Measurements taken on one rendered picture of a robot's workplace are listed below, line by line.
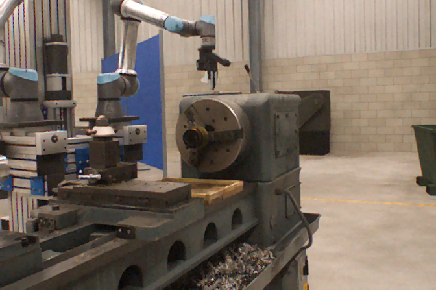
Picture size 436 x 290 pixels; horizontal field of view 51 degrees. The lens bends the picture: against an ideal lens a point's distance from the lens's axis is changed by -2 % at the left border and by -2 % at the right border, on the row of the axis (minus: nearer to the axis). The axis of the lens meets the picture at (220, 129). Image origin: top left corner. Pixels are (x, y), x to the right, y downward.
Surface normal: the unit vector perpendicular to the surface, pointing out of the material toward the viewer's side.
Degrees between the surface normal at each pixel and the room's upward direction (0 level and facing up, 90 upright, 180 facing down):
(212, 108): 90
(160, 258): 88
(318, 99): 90
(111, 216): 88
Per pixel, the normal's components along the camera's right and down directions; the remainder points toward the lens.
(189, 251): 0.90, -0.04
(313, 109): -0.42, 0.06
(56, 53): 0.21, 0.04
